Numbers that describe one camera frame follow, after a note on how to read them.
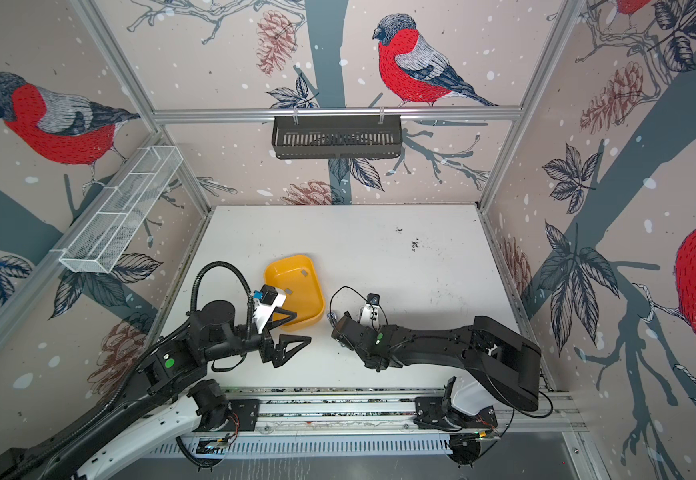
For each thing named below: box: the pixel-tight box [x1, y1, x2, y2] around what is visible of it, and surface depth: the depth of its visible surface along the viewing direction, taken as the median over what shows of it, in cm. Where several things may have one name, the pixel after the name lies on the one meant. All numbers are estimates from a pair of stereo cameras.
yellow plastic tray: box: [264, 255, 325, 330], surface depth 102 cm
